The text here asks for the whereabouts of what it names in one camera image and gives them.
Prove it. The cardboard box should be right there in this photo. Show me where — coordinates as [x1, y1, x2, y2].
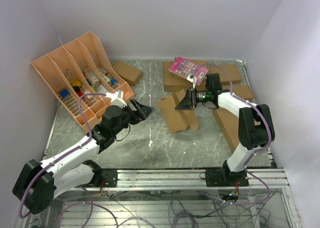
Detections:
[157, 89, 199, 133]

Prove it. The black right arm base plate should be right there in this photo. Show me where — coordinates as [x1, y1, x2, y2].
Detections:
[204, 168, 249, 187]

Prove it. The large brown box under book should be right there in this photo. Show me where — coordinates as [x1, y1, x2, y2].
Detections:
[163, 60, 206, 92]

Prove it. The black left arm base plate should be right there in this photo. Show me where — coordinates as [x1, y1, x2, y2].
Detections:
[86, 169, 118, 188]

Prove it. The pink children's book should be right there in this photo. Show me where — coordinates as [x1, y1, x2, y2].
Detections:
[168, 57, 209, 86]

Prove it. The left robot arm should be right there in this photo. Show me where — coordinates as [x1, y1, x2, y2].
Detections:
[12, 99, 154, 214]

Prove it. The brown box back right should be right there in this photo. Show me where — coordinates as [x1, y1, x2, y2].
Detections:
[208, 64, 242, 85]

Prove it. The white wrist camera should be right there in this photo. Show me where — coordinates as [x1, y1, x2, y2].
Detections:
[187, 74, 197, 90]
[105, 90, 127, 108]

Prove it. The small brown box right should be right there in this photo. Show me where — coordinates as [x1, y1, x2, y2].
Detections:
[222, 85, 254, 101]

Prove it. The aluminium mounting rail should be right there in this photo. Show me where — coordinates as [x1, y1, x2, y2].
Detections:
[54, 167, 290, 192]

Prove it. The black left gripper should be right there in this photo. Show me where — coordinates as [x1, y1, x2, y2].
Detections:
[111, 97, 154, 135]

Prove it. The big brown box front right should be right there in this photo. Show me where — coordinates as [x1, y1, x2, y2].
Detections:
[212, 108, 239, 154]

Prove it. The peach plastic file organizer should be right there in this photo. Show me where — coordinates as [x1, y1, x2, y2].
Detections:
[31, 32, 134, 132]

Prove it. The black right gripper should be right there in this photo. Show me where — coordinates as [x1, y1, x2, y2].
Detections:
[175, 87, 211, 110]

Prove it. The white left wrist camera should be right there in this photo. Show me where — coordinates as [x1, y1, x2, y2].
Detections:
[105, 90, 127, 108]

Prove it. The small brown box by organizer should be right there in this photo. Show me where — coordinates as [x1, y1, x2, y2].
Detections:
[112, 60, 143, 86]

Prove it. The blue toy block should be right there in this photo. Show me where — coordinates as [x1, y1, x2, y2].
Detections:
[59, 89, 70, 99]

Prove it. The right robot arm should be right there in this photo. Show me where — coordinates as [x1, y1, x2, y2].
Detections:
[175, 73, 275, 187]

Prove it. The yellow toy block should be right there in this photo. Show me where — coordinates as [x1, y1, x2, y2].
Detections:
[72, 80, 82, 87]

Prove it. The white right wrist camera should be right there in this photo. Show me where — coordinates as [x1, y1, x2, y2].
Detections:
[187, 74, 197, 90]

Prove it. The small printed carton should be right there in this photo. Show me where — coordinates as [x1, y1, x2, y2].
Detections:
[84, 68, 101, 89]

